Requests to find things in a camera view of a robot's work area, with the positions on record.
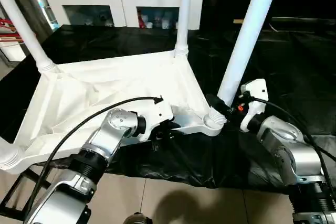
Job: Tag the black folding table frame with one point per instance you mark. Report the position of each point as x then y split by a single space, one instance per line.
21 198

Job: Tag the small tan block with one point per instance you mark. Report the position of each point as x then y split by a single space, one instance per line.
239 21

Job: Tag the white plastic table leg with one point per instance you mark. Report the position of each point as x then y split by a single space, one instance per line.
247 35
184 9
9 156
26 30

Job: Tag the black flat bar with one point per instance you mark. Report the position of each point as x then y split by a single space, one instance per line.
304 23

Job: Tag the white plastic table top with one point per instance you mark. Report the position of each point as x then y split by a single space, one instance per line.
105 82

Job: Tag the black work mat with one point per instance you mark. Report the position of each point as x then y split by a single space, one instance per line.
273 66

